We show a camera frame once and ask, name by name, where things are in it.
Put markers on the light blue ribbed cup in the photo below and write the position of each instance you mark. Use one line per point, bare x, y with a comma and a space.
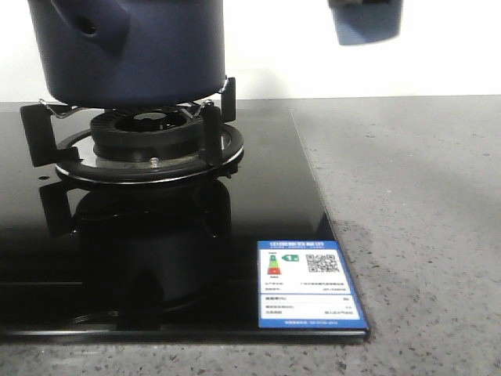
366, 22

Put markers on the black round gas burner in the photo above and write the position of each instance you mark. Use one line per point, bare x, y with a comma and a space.
137, 136

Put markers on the black pot support grate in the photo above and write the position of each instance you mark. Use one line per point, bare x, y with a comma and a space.
75, 158

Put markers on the blue energy label sticker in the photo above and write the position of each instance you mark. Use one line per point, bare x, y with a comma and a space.
305, 284

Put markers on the black glass gas stove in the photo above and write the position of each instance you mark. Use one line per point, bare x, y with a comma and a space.
154, 264

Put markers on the dark blue cooking pot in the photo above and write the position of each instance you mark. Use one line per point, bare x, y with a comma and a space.
119, 54

